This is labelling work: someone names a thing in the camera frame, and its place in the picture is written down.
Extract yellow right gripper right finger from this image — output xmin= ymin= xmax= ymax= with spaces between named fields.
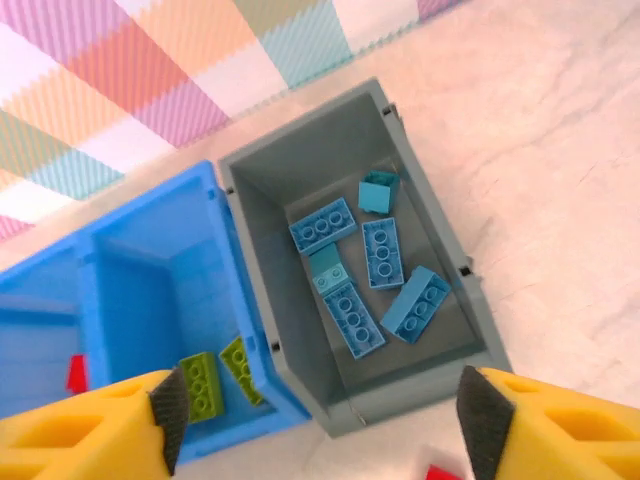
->
xmin=456 ymin=364 xmax=640 ymax=480

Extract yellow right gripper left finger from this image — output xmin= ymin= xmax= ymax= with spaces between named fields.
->
xmin=0 ymin=366 xmax=192 ymax=480

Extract red lego slope brick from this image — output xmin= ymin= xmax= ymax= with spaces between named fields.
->
xmin=65 ymin=353 xmax=88 ymax=394

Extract green lego brick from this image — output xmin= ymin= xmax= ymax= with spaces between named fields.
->
xmin=178 ymin=351 xmax=226 ymax=425
xmin=218 ymin=335 xmax=265 ymax=407

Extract blue lego brick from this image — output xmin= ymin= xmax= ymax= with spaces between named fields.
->
xmin=360 ymin=217 xmax=405 ymax=292
xmin=379 ymin=264 xmax=453 ymax=346
xmin=322 ymin=282 xmax=388 ymax=360
xmin=288 ymin=196 xmax=358 ymax=257

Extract teal lego slope brick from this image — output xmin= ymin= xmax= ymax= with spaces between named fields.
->
xmin=308 ymin=243 xmax=351 ymax=296

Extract small teal lego brick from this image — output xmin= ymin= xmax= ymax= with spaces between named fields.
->
xmin=357 ymin=169 xmax=401 ymax=216

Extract blue plastic bin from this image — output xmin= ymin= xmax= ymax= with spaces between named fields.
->
xmin=82 ymin=159 xmax=314 ymax=466
xmin=0 ymin=227 xmax=99 ymax=421

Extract small red lego brick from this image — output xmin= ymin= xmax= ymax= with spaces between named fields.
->
xmin=423 ymin=463 xmax=466 ymax=480

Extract grey plastic bin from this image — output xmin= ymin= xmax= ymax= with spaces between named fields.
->
xmin=218 ymin=77 xmax=514 ymax=439

